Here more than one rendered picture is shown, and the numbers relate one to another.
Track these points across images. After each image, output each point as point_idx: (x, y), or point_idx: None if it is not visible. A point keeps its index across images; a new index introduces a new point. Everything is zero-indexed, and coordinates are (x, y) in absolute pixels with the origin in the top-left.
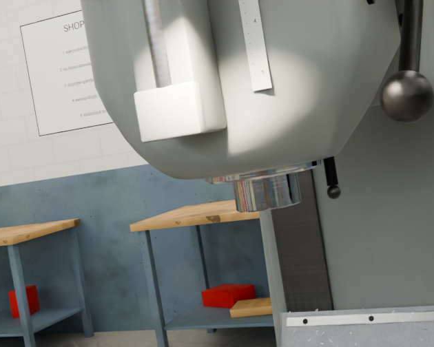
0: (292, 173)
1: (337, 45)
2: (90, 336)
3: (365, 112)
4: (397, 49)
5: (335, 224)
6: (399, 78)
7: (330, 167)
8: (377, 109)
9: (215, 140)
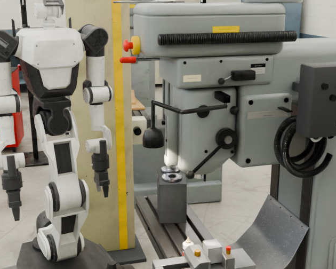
0: None
1: (191, 160)
2: None
3: (214, 168)
4: (227, 157)
5: (281, 177)
6: (187, 172)
7: (204, 175)
8: (292, 153)
9: (177, 165)
